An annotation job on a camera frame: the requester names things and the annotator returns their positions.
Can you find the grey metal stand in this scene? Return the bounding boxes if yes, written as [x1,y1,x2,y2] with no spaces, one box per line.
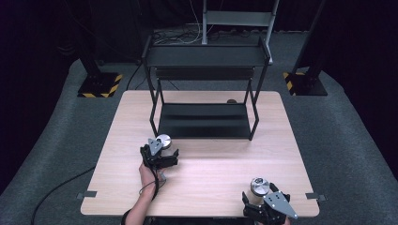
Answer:
[201,0,281,66]

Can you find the glass jar with white powder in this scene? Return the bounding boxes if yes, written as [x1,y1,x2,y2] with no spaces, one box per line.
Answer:
[155,133,173,158]

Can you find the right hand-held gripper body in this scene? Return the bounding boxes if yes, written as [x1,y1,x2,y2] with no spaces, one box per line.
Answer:
[250,191,299,225]

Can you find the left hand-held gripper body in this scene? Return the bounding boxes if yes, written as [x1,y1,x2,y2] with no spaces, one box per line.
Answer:
[143,138,178,172]

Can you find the glass jar with brown contents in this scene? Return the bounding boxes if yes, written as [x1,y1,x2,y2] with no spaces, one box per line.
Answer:
[248,176,271,206]

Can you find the black stand with striped base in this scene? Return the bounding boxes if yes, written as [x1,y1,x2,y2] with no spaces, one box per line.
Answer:
[283,0,329,97]
[64,0,124,98]

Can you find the black two-tier metal rack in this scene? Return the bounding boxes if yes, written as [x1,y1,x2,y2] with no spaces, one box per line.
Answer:
[141,35,272,142]

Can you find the person's left hand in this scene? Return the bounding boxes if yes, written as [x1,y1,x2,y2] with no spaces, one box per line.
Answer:
[139,162,167,197]

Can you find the thin black floor cable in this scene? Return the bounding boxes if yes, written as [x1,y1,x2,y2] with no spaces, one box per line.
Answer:
[126,61,148,92]

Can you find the grey table bracket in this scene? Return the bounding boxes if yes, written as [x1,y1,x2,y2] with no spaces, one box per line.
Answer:
[305,192,328,202]
[76,190,99,201]

